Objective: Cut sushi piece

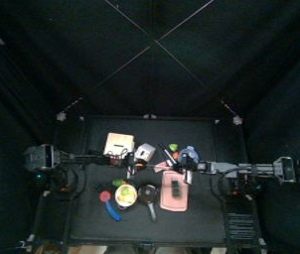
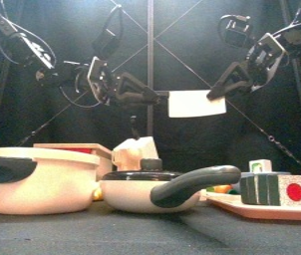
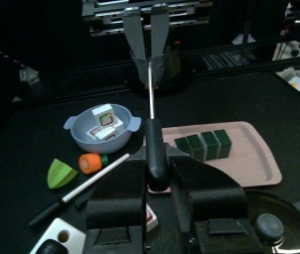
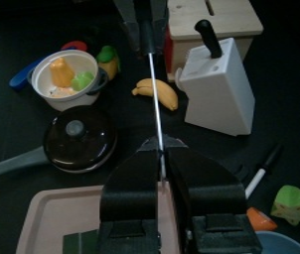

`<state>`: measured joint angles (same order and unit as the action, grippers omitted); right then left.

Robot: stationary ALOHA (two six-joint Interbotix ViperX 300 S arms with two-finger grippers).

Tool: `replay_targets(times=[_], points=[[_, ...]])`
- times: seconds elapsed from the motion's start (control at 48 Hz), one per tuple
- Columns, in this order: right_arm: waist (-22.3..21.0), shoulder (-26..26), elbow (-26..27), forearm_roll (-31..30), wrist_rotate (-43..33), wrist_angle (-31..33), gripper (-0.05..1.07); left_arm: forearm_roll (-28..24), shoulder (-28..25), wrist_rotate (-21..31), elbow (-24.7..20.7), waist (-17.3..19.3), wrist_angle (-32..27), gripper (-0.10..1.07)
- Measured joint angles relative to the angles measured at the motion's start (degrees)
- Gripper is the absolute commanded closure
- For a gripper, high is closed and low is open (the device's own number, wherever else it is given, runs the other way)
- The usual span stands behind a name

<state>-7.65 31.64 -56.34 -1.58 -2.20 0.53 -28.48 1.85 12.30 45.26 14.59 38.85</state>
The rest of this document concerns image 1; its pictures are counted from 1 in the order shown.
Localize light blue plastic container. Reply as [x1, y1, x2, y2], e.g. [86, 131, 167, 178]
[178, 145, 201, 165]

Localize cream wooden box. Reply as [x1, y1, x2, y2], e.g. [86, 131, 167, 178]
[102, 132, 135, 159]

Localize green yellow toy vegetable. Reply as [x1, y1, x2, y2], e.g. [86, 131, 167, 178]
[110, 178, 127, 189]

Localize black pan lid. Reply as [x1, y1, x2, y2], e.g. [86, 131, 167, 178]
[138, 184, 159, 203]

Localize cream toy pot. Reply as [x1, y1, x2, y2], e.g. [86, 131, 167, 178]
[112, 183, 139, 210]

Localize pink plastic tray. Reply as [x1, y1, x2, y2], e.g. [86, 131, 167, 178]
[158, 169, 190, 213]

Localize red and blue toy spoon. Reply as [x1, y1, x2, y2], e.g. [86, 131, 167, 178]
[96, 190, 122, 222]

